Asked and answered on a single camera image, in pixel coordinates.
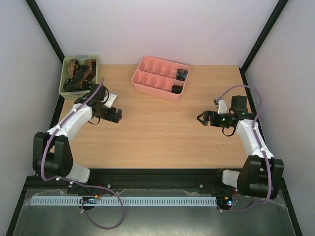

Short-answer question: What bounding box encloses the black necktie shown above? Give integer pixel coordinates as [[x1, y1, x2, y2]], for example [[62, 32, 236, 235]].
[[63, 65, 92, 92]]

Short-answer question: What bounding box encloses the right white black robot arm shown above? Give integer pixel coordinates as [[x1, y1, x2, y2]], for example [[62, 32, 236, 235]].
[[196, 95, 284, 199]]

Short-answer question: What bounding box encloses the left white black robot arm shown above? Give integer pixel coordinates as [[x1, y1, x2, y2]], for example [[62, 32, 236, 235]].
[[32, 84, 122, 183]]

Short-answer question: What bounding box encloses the brown patterned necktie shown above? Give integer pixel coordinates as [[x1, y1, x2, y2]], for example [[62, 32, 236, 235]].
[[63, 59, 97, 92]]

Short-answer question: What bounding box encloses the rolled black tie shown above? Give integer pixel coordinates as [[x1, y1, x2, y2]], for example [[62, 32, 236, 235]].
[[171, 85, 183, 94]]

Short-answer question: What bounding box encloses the rolled dark patterned tie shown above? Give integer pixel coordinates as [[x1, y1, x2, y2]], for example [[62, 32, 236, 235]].
[[176, 69, 188, 81]]

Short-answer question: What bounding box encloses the pink divided organizer tray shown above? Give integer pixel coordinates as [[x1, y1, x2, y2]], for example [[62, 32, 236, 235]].
[[131, 56, 190, 101]]

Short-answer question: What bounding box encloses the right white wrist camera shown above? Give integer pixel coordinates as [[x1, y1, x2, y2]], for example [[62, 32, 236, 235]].
[[214, 99, 227, 115]]

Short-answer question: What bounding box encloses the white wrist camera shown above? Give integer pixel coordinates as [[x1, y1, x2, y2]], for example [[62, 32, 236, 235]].
[[214, 99, 227, 115], [102, 93, 118, 108]]

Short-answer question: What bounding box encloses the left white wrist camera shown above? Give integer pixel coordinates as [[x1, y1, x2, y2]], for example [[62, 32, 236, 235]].
[[102, 93, 118, 108]]

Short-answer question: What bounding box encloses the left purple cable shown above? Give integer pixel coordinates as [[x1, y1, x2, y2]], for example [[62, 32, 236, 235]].
[[40, 77, 125, 231]]

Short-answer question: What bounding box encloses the purple cable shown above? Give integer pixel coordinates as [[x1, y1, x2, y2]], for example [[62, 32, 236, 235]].
[[40, 77, 125, 231], [216, 85, 274, 213]]

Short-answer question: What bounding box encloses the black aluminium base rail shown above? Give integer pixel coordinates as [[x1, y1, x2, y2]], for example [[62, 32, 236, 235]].
[[23, 169, 234, 196]]

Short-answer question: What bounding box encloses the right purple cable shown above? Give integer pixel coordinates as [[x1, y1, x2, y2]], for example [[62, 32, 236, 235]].
[[216, 85, 274, 213]]

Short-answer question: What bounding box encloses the grey slotted cable duct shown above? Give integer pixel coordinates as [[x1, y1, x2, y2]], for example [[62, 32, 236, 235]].
[[30, 196, 217, 207]]

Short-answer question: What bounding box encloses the left black frame post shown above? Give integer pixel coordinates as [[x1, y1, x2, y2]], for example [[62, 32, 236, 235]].
[[26, 0, 64, 63]]

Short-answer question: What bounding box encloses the black frame post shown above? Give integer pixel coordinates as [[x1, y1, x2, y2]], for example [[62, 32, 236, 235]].
[[240, 0, 289, 74], [26, 0, 64, 63]]

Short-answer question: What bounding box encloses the right black frame post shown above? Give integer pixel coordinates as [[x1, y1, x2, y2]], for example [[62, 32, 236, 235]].
[[240, 0, 289, 74]]

